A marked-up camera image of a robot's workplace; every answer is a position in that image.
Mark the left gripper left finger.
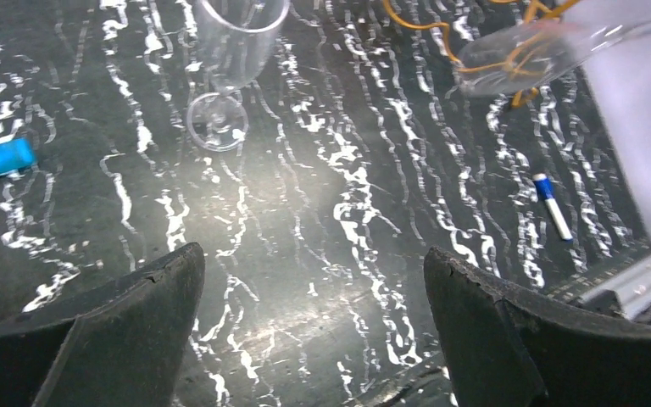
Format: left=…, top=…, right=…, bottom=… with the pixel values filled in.
left=0, top=243, right=205, bottom=406

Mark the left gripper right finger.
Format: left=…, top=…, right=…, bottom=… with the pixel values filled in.
left=423, top=247, right=651, bottom=406

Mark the clear champagne flute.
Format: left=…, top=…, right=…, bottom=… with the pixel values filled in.
left=186, top=0, right=291, bottom=153
left=454, top=19, right=651, bottom=97

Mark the blue white marker pen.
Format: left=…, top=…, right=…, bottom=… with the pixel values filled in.
left=532, top=173, right=573, bottom=242

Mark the aluminium frame rail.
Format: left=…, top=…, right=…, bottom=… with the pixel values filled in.
left=571, top=248, right=651, bottom=325

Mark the gold wire glass rack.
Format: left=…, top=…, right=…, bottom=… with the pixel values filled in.
left=381, top=0, right=585, bottom=110

